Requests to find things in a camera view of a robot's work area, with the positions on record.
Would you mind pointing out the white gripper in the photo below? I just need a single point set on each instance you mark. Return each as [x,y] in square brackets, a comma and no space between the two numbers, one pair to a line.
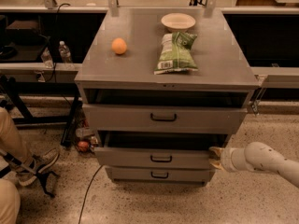
[226,160]

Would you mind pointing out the grey drawer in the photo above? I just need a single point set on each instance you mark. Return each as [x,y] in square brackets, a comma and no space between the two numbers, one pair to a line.
[147,174]
[164,119]
[158,150]

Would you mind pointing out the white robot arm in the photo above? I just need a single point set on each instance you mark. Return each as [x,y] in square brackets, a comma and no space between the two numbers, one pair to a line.
[255,157]

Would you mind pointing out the grey drawer cabinet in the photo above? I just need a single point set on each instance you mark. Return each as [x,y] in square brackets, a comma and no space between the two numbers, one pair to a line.
[223,79]

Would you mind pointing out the grey bottom drawer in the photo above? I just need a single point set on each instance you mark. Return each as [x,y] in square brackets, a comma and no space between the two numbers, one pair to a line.
[147,174]

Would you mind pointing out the grey top drawer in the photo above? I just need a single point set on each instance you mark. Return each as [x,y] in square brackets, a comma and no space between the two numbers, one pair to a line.
[164,119]

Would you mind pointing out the green chip bag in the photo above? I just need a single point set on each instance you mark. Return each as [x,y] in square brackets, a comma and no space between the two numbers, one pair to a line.
[176,54]

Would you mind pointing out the red apple on floor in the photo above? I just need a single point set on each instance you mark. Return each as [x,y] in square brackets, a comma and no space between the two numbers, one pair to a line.
[83,146]

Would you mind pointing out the white bowl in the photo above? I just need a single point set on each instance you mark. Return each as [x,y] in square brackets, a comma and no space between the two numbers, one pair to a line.
[178,22]

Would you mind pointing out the orange fruit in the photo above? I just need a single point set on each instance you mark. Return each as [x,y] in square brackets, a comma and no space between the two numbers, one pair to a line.
[119,46]

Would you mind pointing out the grey sneaker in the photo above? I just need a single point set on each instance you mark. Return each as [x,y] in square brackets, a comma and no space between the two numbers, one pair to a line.
[39,164]

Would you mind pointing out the clear water bottle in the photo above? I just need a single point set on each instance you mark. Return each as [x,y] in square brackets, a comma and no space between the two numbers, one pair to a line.
[65,54]
[47,59]

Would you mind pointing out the person leg beige trousers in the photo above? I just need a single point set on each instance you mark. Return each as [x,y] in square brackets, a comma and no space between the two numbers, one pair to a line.
[10,139]

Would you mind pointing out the person knee beige trousers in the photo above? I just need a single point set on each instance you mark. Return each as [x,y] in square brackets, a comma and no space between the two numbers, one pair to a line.
[10,202]

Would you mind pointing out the dark box on shelf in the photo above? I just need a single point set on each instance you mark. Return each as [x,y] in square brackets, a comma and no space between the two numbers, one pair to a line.
[24,32]

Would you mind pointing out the black table frame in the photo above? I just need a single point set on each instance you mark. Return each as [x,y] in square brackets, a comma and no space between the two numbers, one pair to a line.
[14,90]

